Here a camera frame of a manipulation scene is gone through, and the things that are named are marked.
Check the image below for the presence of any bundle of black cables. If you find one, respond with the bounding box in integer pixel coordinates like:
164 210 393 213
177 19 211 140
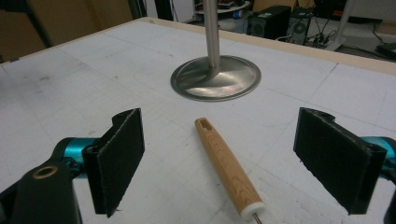
306 18 339 48

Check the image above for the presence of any wooden-handled tool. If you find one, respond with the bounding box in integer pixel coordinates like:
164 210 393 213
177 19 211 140
194 117 266 224

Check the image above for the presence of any brown cardboard panel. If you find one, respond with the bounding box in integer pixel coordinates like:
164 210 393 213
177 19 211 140
0 0 134 63

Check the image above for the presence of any black metal pole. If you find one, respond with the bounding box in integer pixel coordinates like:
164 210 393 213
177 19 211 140
15 0 54 49

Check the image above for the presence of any grey computer tower with fan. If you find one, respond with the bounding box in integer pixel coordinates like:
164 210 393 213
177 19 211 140
286 12 312 46

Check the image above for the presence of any white stand leg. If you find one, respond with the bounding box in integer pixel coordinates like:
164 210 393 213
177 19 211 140
325 0 359 51

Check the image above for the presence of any metal stand with round base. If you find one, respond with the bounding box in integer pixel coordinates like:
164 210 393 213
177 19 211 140
170 0 262 103

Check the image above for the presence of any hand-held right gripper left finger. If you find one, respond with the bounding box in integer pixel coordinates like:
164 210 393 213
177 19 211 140
81 107 146 218

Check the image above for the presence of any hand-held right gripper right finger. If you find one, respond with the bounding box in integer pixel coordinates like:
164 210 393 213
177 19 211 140
292 106 389 216

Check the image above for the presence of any black computer tower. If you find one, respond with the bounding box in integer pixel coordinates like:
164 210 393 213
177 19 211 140
247 5 292 40

